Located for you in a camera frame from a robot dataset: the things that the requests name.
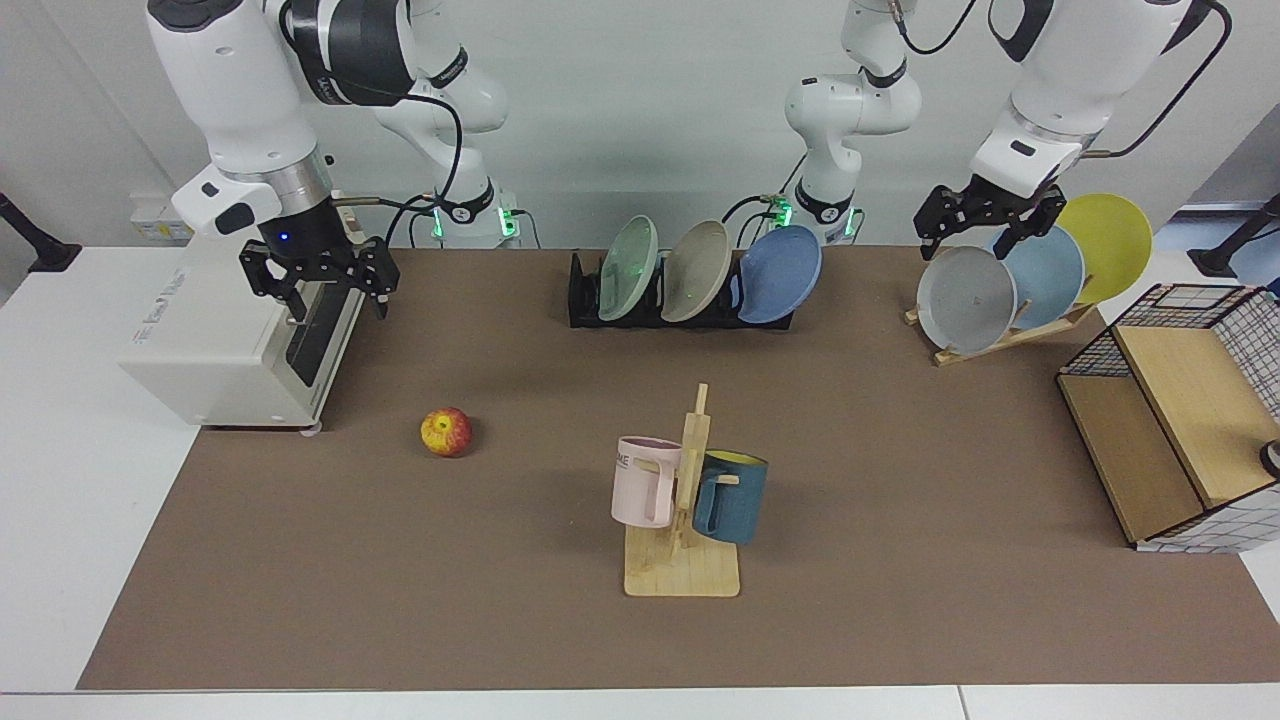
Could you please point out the red yellow apple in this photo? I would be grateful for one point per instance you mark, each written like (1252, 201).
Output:
(446, 432)

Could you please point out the light blue plate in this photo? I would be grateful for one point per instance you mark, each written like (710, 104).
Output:
(1050, 275)

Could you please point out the grey plate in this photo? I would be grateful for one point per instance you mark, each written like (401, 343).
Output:
(965, 300)

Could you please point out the yellow plate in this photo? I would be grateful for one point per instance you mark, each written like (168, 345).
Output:
(1110, 240)

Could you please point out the wooden plate rack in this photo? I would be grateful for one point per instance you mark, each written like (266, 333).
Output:
(985, 348)

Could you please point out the black dish rack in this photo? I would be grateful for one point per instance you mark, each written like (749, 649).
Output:
(582, 295)

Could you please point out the beige plate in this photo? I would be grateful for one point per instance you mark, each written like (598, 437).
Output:
(696, 270)

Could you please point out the pale green plate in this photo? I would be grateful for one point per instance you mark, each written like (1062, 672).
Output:
(628, 268)

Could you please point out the pale toaster oven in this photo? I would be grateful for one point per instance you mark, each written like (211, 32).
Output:
(210, 350)

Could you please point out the black stand foot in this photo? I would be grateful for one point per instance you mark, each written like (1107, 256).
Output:
(1225, 255)
(45, 250)

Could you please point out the brown table cloth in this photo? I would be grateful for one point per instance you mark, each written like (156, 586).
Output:
(400, 580)

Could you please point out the teal cup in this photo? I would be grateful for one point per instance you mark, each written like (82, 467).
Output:
(738, 505)

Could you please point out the pink cup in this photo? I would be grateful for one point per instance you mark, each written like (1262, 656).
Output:
(640, 490)

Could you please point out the wooden cup stand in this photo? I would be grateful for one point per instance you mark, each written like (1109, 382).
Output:
(680, 575)

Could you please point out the white wall socket box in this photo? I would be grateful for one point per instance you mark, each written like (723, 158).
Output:
(150, 225)

